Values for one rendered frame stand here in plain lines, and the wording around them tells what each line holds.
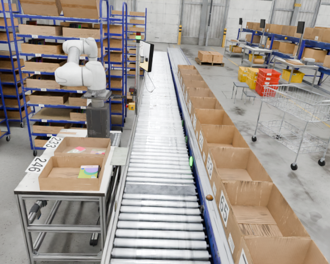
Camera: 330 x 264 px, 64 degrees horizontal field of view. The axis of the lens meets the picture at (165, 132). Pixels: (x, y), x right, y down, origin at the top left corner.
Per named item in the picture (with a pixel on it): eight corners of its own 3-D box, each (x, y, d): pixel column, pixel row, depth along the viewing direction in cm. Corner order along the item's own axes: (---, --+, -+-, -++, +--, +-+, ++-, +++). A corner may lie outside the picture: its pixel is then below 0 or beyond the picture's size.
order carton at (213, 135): (197, 143, 223) (199, 124, 216) (232, 144, 224) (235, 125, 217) (205, 167, 187) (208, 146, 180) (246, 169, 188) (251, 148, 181)
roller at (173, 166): (127, 166, 215) (127, 161, 213) (191, 169, 218) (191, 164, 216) (127, 169, 211) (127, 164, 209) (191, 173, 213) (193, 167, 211)
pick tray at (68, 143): (66, 146, 229) (65, 136, 225) (111, 149, 231) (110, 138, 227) (54, 163, 203) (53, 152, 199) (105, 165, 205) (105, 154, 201)
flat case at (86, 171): (77, 182, 178) (77, 180, 178) (80, 167, 195) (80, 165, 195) (98, 182, 180) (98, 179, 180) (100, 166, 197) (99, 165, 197)
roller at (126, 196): (121, 197, 180) (121, 191, 178) (197, 200, 182) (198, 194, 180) (120, 201, 175) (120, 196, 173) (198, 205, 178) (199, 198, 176)
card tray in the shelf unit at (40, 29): (19, 33, 295) (18, 24, 291) (32, 32, 323) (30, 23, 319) (55, 36, 296) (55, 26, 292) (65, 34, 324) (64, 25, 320)
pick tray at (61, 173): (52, 167, 198) (51, 155, 194) (105, 168, 202) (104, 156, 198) (39, 190, 173) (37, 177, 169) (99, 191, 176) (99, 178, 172)
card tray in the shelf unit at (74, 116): (69, 119, 339) (69, 112, 335) (77, 111, 366) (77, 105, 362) (101, 121, 339) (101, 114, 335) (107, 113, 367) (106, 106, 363)
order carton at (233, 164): (205, 167, 187) (208, 146, 180) (246, 169, 188) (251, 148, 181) (216, 205, 151) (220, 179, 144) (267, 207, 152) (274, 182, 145)
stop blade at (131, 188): (125, 194, 180) (125, 183, 176) (193, 196, 182) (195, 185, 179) (125, 194, 180) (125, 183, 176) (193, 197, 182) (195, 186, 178)
